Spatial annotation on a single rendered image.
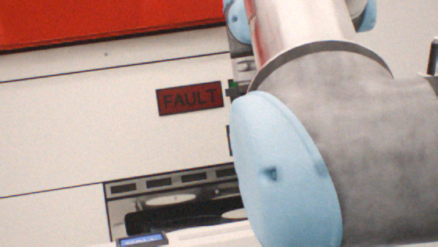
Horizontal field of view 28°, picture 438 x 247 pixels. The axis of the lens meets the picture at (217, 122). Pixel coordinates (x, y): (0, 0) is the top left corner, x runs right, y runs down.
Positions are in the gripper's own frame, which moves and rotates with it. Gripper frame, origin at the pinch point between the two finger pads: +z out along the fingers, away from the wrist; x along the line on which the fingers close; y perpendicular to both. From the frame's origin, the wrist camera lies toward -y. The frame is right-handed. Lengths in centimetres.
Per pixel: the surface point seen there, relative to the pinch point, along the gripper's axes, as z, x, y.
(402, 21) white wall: -33, -182, 15
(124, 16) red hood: -34.1, 3.7, 22.8
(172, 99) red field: -18.9, -3.7, 19.9
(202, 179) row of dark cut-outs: -4.1, -5.9, 17.3
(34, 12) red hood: -36, 11, 35
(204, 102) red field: -17.6, -6.6, 15.1
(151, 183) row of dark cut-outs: -4.7, -1.1, 25.0
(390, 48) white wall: -24, -179, 20
